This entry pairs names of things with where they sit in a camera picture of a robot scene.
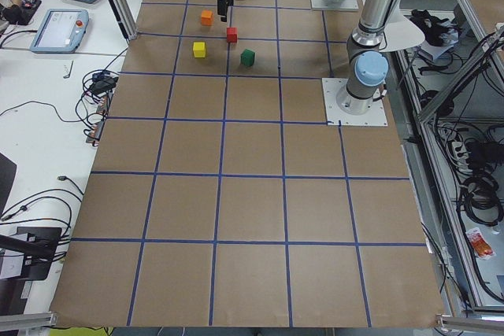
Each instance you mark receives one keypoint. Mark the red wooden block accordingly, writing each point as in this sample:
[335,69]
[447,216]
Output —
[232,35]

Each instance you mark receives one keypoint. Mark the orange wooden block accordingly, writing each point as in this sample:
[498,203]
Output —
[206,18]

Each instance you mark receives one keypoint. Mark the yellow wooden block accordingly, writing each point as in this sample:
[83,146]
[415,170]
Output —
[199,49]

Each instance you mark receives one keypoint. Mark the green wooden block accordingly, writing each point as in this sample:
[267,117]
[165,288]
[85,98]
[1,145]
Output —
[247,57]

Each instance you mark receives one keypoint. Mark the near teach pendant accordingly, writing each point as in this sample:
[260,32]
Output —
[61,31]

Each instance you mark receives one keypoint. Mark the allen key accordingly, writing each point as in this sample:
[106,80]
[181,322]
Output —
[68,70]

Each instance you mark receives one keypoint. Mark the black monitor stand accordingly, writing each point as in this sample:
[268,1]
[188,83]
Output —
[29,253]

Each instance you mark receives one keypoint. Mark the red snack packet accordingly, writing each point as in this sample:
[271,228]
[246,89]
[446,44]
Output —
[476,239]

